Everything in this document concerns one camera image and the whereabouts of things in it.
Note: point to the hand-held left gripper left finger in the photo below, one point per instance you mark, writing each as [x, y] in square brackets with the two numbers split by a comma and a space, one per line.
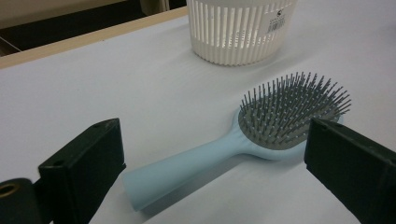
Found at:
[84, 165]

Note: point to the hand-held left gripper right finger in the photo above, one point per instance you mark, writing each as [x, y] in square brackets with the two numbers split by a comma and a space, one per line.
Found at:
[351, 161]

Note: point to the light blue hairbrush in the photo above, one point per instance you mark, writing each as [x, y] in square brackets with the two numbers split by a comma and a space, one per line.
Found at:
[193, 163]

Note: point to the white slotted plastic basket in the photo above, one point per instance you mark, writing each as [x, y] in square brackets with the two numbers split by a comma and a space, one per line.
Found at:
[230, 34]

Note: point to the white table cover sheet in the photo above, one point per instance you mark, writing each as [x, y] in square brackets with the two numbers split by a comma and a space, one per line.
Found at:
[149, 87]

